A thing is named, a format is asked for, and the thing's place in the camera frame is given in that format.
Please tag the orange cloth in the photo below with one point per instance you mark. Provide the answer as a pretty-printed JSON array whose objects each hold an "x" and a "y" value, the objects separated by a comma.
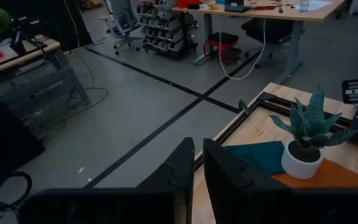
[{"x": 337, "y": 177}]

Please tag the black computer tower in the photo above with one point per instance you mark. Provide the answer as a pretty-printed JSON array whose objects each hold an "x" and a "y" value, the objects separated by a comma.
[{"x": 5, "y": 146}]

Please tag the grey table clamp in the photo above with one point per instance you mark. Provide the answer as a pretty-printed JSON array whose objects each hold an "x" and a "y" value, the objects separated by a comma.
[{"x": 244, "y": 107}]

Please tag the black rear frame rail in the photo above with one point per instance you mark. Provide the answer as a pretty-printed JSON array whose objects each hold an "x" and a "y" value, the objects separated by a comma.
[{"x": 228, "y": 133}]

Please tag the blue tablet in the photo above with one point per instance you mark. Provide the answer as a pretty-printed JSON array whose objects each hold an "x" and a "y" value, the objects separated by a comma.
[{"x": 233, "y": 4}]

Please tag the black partition curtain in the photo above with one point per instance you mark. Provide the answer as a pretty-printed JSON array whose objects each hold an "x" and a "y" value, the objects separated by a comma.
[{"x": 48, "y": 18}]

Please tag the rack of storage bins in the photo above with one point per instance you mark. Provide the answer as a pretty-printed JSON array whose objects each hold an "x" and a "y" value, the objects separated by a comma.
[{"x": 163, "y": 31}]

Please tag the cardboard box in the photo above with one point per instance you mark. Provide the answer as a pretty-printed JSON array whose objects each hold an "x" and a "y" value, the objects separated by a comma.
[{"x": 92, "y": 3}]

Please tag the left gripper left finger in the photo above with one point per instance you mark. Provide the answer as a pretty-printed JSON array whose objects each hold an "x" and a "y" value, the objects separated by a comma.
[{"x": 177, "y": 168}]

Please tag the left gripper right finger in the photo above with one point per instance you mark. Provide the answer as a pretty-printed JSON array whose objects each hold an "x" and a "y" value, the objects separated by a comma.
[{"x": 225, "y": 172}]

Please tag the wood top work table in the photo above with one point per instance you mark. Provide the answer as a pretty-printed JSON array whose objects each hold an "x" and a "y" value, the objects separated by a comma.
[{"x": 17, "y": 57}]

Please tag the wooden desk with grey legs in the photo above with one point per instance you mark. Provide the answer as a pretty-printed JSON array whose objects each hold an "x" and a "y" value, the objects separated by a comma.
[{"x": 275, "y": 12}]

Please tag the white office chair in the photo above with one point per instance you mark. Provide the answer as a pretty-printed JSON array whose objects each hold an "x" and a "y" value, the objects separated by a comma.
[{"x": 120, "y": 18}]

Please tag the red box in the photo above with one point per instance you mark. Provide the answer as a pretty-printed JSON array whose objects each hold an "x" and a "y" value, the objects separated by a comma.
[{"x": 185, "y": 3}]

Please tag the red stool with black seat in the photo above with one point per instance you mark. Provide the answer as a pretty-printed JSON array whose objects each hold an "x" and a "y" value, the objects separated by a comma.
[{"x": 222, "y": 39}]

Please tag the snake plant in white pot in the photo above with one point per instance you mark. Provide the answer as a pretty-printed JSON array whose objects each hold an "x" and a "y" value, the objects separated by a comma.
[{"x": 300, "y": 168}]

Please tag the black office chair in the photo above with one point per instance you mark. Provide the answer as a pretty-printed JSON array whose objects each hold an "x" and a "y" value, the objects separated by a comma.
[{"x": 266, "y": 29}]

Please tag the clear water bottle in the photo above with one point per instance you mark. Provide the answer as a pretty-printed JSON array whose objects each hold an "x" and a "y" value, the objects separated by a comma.
[{"x": 304, "y": 4}]

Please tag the dark green cloth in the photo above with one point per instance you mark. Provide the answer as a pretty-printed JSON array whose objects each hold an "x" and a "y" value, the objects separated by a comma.
[{"x": 259, "y": 155}]

